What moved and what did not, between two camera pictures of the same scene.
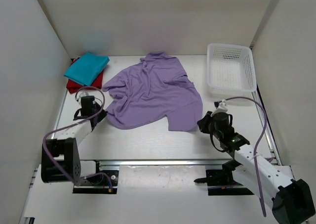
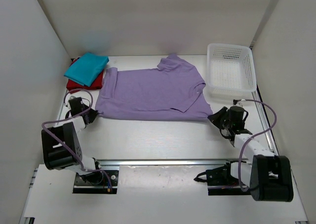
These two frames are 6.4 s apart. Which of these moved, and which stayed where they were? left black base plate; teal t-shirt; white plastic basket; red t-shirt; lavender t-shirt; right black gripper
Moved: right black gripper; lavender t-shirt
Stayed: red t-shirt; white plastic basket; teal t-shirt; left black base plate
